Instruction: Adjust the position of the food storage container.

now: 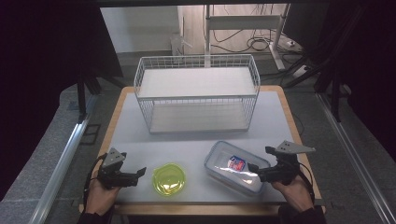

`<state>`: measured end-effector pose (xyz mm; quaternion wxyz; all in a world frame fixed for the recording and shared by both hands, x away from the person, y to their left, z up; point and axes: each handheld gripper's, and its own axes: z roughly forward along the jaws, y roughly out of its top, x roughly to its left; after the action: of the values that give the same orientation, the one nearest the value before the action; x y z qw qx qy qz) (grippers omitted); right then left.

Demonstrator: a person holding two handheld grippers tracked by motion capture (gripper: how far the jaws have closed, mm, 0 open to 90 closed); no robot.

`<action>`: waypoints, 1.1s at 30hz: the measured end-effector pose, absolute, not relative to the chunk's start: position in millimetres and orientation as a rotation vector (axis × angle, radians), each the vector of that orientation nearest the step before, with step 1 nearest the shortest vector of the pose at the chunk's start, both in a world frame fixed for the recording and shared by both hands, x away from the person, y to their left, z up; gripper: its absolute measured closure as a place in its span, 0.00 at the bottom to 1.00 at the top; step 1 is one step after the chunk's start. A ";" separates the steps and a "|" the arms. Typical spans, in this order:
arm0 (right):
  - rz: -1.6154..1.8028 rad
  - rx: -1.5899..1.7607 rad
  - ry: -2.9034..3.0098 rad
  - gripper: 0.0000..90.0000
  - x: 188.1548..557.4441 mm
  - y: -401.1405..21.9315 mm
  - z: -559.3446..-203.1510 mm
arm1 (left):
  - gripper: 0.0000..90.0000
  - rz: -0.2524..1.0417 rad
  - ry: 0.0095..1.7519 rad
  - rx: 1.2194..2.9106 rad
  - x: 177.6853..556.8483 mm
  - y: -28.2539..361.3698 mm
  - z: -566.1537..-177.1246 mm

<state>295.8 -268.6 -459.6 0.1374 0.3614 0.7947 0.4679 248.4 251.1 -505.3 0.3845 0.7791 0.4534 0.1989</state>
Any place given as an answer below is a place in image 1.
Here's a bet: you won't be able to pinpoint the white wire shelf rack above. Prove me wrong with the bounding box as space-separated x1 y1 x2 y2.
134 53 262 134

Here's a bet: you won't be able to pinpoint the black curtain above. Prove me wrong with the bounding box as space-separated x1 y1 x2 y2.
281 0 396 154
0 0 124 202

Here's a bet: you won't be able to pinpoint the black floor grate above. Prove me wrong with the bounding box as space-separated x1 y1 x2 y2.
79 123 103 146

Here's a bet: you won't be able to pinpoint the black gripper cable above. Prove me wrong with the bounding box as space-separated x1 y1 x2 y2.
82 154 108 200
296 161 316 203

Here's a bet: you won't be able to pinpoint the person's left hand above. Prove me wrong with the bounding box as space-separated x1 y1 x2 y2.
84 176 121 217

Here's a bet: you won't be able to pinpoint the white metal desk frame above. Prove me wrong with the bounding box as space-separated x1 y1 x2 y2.
203 3 291 72

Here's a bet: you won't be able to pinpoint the person's right hand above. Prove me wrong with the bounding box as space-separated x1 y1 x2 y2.
270 175 315 214

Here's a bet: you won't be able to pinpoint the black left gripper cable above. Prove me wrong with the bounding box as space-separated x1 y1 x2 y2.
82 154 108 200

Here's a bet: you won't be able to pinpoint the green round lidded container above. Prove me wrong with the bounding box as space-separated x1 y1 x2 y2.
151 162 187 197

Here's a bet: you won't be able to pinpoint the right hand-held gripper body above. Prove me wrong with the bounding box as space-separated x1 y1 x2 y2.
264 140 317 185

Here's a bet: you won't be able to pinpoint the aluminium floor rail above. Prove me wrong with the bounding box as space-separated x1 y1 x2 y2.
28 94 100 224
315 92 396 224

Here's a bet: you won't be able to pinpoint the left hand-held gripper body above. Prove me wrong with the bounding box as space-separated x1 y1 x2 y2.
97 147 140 190

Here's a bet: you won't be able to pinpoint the black floor cables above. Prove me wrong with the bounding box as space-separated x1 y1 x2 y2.
210 28 283 54

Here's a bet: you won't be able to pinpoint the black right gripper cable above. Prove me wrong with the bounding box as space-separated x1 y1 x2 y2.
296 161 316 203

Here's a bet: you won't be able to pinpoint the black frame post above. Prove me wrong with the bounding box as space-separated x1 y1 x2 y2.
313 70 343 123
76 73 103 123

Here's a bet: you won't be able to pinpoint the large white power strip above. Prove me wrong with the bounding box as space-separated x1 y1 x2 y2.
291 64 313 79

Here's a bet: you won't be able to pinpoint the clear rectangular food container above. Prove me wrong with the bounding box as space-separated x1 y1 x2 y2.
204 140 272 197

